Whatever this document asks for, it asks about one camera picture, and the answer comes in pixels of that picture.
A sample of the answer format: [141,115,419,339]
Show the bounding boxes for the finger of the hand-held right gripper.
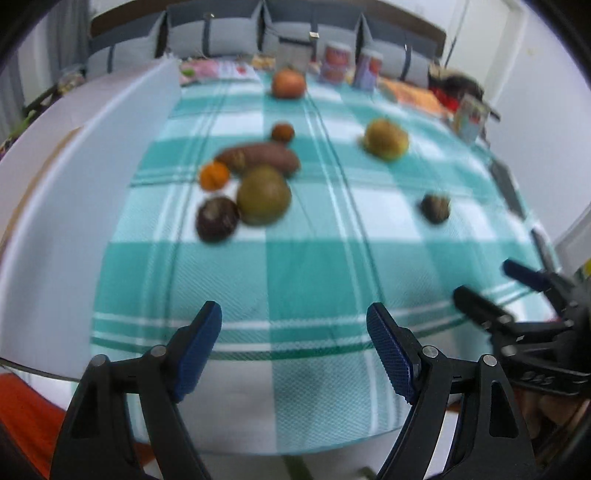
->
[454,285,516,331]
[502,258,563,297]

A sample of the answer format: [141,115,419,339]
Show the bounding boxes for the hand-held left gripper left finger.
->
[50,301,223,480]

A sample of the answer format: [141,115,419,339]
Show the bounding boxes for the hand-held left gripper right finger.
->
[366,302,541,480]

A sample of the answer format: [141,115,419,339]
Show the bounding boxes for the yellow green round fruit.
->
[362,117,411,162]

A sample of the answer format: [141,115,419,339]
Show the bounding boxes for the person's right hand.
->
[522,390,587,467]

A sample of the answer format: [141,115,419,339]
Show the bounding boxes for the teal white checkered tablecloth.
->
[90,69,561,457]

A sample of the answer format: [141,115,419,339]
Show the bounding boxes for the dark purple passion fruit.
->
[195,196,241,244]

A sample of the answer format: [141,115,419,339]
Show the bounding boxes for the teal label can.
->
[452,95,490,146]

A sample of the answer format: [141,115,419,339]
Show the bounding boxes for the green round citrus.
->
[236,165,293,227]

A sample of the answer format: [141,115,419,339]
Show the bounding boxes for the small orange tangerine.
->
[199,161,230,191]

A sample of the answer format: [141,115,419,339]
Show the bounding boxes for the orange red stool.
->
[0,371,70,476]

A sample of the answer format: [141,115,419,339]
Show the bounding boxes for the white board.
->
[0,58,182,370]

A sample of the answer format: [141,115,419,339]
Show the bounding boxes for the red cloth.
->
[434,90,462,112]

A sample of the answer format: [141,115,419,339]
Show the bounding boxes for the purple sweet potato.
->
[215,142,302,178]

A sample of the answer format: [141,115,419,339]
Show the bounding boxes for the purple label can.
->
[353,48,384,90]

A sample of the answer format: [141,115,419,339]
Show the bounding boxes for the grey striped cushion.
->
[165,6,265,60]
[87,34,168,78]
[262,0,366,52]
[360,16,445,88]

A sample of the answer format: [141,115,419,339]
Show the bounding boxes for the orange persimmon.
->
[271,67,308,99]

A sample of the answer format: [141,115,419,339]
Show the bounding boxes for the pink leaflet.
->
[180,59,259,86]

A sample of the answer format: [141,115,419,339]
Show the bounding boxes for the red label can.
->
[320,41,352,85]

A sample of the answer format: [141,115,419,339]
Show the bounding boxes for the dark chair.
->
[23,85,61,121]

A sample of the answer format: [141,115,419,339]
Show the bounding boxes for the clear snack bag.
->
[58,69,86,90]

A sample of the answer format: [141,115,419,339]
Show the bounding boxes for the glass jar with black lid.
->
[276,39,312,75]

